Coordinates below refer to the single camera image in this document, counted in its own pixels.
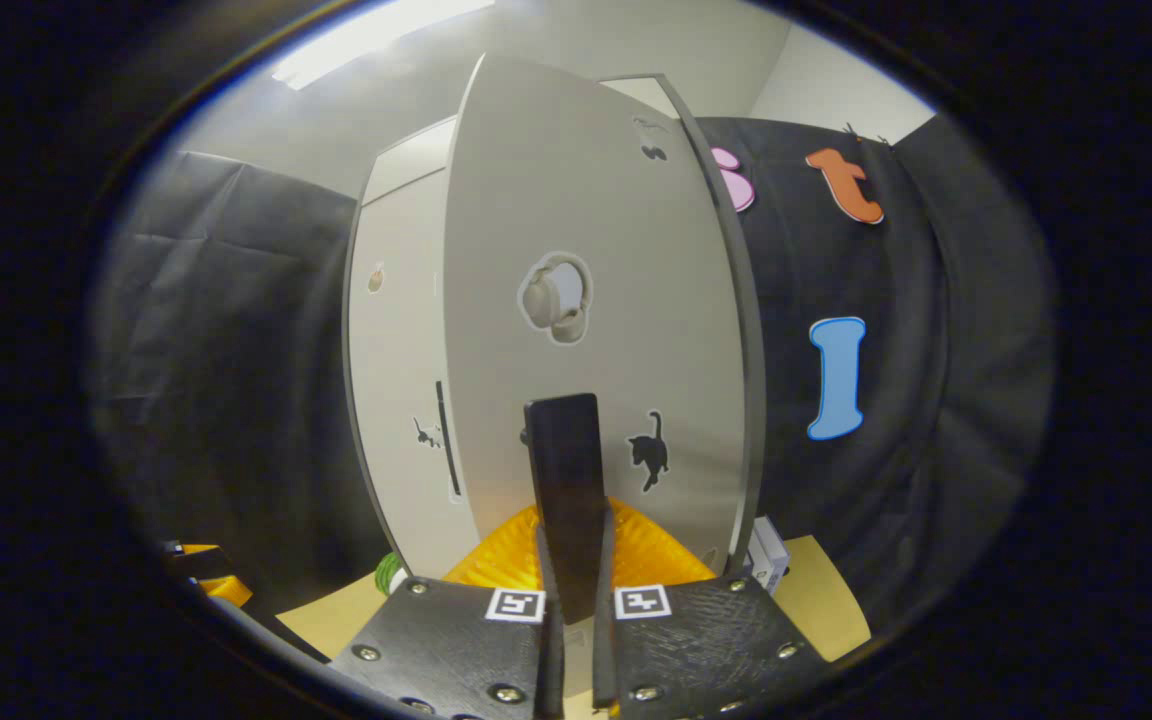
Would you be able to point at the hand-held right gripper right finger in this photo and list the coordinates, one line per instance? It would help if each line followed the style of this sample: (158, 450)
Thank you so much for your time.
(604, 670)

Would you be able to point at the yellow foam mat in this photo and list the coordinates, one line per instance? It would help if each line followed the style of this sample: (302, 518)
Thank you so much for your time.
(826, 600)

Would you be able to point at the grey cabinet door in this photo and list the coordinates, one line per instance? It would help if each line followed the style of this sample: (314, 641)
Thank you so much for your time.
(396, 350)
(556, 180)

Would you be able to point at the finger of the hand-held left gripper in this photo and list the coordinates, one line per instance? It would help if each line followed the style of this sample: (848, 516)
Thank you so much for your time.
(211, 575)

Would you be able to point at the green white roll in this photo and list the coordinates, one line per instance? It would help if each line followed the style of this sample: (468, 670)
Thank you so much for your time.
(389, 575)

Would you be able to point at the black backdrop cloth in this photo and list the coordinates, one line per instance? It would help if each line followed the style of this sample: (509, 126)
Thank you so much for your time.
(936, 400)

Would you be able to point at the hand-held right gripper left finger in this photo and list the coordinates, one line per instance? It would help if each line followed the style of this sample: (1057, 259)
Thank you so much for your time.
(551, 660)

